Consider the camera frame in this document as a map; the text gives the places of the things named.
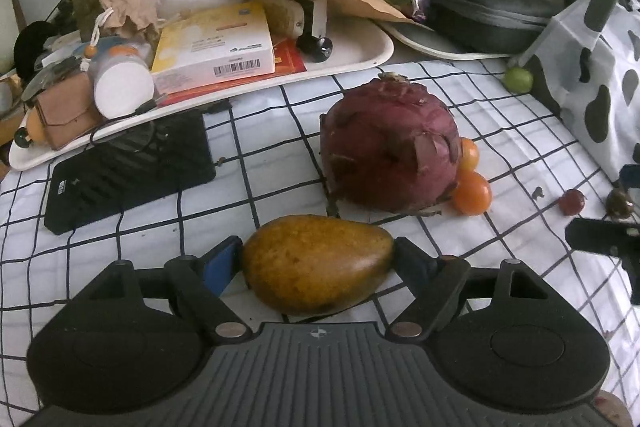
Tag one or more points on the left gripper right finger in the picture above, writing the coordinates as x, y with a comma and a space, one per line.
436, 285

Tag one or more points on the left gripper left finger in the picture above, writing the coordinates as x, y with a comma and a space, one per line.
197, 285

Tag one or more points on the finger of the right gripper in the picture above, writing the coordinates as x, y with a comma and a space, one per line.
615, 239

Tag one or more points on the dark red grape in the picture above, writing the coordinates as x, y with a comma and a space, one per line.
572, 202

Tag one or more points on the yellow brown mango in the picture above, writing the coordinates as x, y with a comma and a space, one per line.
314, 265

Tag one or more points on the orange kumquat front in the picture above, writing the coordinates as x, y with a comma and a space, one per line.
472, 195

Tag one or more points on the orange kumquat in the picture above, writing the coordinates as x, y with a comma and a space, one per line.
472, 195
470, 155

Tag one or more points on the dark purple grape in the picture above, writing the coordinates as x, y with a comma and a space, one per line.
618, 204

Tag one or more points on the black flat power bank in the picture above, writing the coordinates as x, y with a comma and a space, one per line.
141, 165

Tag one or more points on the white black checked tablecloth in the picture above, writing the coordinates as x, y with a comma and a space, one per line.
267, 153

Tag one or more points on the red dragon fruit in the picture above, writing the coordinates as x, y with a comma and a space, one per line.
390, 145

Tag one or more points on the cow print cloth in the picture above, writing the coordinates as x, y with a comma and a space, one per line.
585, 66

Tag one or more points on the green fruit near cloth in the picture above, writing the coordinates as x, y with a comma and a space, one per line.
518, 80

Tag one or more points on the white cylindrical jar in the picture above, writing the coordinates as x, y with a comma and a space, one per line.
122, 82

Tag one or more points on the brown leather pouch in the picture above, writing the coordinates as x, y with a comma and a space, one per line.
67, 110

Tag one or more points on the yellow white box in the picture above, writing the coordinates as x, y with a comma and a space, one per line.
213, 46

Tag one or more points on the red flat packet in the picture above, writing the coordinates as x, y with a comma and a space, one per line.
286, 58

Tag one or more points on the white tray right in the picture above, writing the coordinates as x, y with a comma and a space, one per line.
428, 42

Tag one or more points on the white tray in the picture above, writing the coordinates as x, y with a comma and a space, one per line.
428, 42
357, 44

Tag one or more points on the white tray left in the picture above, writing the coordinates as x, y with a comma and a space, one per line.
357, 44

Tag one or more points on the dark grey zip case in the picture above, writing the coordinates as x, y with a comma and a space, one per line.
490, 26

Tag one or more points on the small white wheeled gadget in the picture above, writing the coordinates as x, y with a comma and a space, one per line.
303, 21

